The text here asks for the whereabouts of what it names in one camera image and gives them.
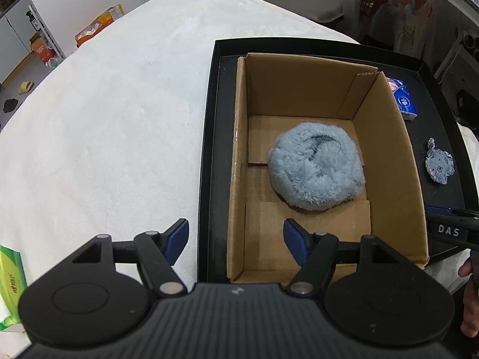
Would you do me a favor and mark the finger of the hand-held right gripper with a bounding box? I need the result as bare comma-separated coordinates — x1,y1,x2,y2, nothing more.
426,205,479,220

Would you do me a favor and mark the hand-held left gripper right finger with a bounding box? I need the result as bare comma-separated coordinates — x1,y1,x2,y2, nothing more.
283,218,403,297

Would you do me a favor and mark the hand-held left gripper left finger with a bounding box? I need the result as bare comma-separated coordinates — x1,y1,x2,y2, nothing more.
71,218,190,300

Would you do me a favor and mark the small grey-blue plush toy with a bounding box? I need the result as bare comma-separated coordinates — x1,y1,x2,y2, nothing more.
425,138,456,185

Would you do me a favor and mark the fluffy light blue plush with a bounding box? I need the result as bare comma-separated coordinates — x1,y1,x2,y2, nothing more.
267,121,366,211

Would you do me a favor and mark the black shallow tray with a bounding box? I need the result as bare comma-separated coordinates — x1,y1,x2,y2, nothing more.
197,38,473,284

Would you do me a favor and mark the blue tissue pack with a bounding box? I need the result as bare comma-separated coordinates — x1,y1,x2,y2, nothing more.
385,77,418,121

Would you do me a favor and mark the brown cardboard box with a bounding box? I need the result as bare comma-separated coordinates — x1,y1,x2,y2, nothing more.
226,52,430,284

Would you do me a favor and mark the person's right hand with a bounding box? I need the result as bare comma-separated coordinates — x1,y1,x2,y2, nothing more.
458,258,479,339

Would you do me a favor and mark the green tissue box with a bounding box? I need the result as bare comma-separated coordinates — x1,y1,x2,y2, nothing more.
0,244,28,333

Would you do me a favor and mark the beige tote bag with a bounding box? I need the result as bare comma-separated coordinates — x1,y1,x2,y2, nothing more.
393,0,438,61

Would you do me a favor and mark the orange paper bag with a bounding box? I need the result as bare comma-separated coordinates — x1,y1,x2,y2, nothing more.
75,4,125,48

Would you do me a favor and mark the orange carton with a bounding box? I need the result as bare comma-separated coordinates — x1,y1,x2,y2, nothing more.
31,32,55,64

